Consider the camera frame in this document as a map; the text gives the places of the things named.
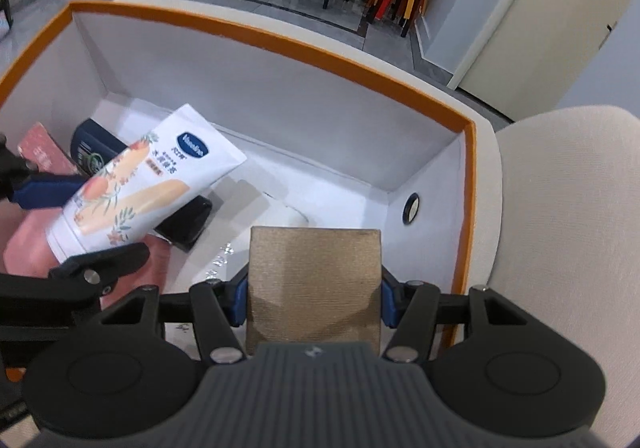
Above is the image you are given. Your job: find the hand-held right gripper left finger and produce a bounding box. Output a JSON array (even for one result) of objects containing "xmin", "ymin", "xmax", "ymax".
[{"xmin": 100, "ymin": 273, "xmax": 250, "ymax": 365}]

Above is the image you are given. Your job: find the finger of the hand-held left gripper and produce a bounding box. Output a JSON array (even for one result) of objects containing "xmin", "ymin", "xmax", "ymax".
[
  {"xmin": 0, "ymin": 132, "xmax": 87, "ymax": 210},
  {"xmin": 47, "ymin": 242, "xmax": 151, "ymax": 301}
]

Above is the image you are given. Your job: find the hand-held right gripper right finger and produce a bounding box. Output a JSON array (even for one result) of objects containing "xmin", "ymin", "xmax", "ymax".
[{"xmin": 379, "ymin": 268, "xmax": 528, "ymax": 363}]

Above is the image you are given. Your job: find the brown cardboard box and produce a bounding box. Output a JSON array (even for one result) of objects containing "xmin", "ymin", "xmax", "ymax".
[{"xmin": 246, "ymin": 225, "xmax": 384, "ymax": 359}]

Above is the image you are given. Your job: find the white lotion tube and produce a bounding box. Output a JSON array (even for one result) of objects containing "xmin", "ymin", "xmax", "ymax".
[{"xmin": 46, "ymin": 103, "xmax": 249, "ymax": 264}]

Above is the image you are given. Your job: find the orange cardboard box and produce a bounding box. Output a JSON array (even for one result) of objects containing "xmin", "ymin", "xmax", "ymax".
[{"xmin": 0, "ymin": 0, "xmax": 497, "ymax": 350}]

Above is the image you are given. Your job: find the pink flat box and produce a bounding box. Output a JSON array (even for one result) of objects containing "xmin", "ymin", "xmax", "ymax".
[{"xmin": 17, "ymin": 122, "xmax": 81, "ymax": 176}]

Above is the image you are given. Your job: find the dark blue tube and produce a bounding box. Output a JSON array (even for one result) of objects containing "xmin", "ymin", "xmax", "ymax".
[{"xmin": 69, "ymin": 118, "xmax": 132, "ymax": 177}]

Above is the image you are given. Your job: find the black rectangular object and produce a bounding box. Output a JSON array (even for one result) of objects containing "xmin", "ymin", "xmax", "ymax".
[{"xmin": 151, "ymin": 195, "xmax": 214, "ymax": 252}]

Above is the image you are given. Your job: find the beige sofa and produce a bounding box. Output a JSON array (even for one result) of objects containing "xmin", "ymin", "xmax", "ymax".
[{"xmin": 0, "ymin": 0, "xmax": 640, "ymax": 434}]

